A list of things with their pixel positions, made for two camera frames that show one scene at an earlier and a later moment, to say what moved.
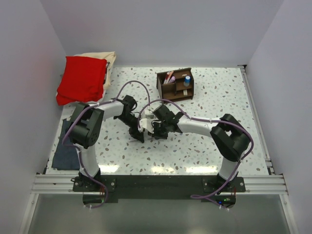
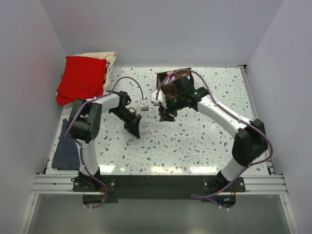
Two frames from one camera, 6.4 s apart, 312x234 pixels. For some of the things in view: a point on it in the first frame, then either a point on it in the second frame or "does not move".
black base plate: x=218 y=191 does not move
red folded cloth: x=82 y=80 does not move
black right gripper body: x=161 y=130 -> x=175 y=104
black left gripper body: x=132 y=123 does not move
